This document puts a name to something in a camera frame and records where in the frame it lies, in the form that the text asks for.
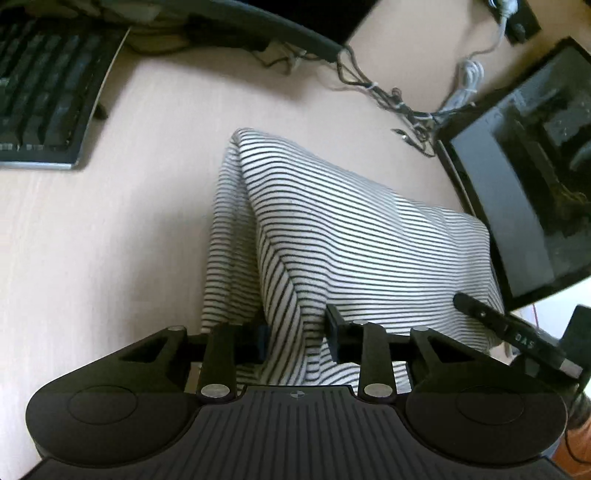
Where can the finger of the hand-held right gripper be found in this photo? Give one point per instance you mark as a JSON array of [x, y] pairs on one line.
[[478, 311]]

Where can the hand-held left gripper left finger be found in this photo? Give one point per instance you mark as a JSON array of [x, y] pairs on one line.
[[217, 360]]

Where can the grey striped pants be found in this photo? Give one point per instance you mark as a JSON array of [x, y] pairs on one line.
[[351, 240]]

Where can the black computer monitor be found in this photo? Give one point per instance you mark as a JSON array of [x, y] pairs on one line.
[[277, 23]]

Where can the black keyboard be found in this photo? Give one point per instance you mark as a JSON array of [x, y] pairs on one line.
[[46, 92]]

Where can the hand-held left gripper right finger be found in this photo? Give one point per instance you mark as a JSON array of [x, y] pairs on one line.
[[334, 337]]

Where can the black power socket rail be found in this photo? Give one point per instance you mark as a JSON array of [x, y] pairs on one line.
[[519, 21]]

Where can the white computer case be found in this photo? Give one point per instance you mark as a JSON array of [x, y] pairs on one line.
[[531, 184]]

